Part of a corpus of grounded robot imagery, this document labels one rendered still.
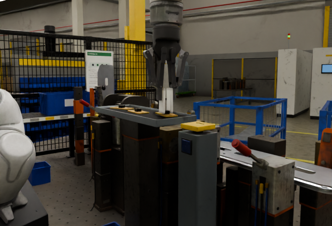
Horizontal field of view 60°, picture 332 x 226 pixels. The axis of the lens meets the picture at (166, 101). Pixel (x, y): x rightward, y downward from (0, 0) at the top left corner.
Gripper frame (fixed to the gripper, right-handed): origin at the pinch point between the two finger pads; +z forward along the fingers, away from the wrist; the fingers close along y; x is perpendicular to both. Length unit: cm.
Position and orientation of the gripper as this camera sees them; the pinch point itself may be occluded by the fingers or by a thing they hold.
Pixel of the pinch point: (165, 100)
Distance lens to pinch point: 80.4
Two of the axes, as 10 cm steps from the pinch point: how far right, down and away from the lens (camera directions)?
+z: -0.1, 10.0, 0.9
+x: -3.9, -0.9, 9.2
